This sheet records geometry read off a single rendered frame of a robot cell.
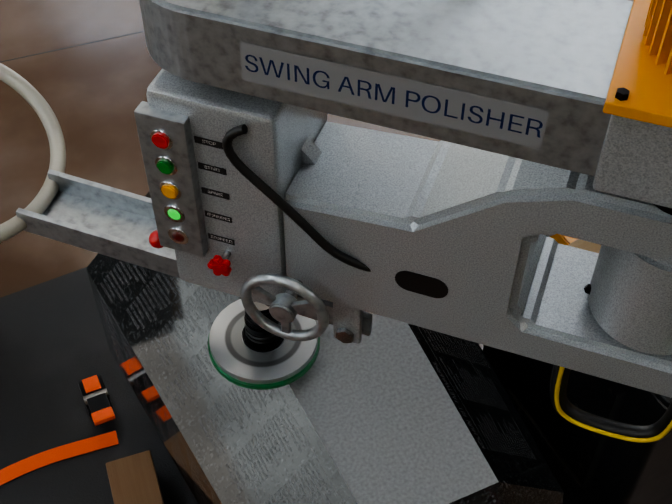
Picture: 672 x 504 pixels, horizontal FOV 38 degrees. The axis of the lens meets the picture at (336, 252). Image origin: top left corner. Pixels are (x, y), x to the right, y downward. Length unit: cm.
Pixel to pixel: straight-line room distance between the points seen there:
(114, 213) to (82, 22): 252
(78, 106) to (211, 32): 265
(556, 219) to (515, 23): 26
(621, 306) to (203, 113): 65
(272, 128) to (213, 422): 86
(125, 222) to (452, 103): 85
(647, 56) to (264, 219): 61
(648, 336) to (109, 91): 286
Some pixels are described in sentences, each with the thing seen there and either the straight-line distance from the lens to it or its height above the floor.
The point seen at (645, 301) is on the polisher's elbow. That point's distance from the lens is 142.
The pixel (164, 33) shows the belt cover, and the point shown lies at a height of 165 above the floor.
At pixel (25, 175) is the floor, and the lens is 369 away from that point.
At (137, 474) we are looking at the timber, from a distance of 267.
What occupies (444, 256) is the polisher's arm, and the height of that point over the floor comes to 136.
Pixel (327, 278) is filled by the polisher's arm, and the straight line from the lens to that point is 156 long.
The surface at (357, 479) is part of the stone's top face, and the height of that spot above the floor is 83.
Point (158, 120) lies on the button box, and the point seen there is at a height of 151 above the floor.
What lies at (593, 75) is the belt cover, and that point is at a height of 170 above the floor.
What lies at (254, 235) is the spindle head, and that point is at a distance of 153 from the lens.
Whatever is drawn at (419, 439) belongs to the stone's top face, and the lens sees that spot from 187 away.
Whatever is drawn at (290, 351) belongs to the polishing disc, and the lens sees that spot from 190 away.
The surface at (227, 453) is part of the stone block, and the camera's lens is 202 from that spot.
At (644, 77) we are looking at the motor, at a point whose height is 172.
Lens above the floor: 242
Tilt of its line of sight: 48 degrees down
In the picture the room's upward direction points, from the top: straight up
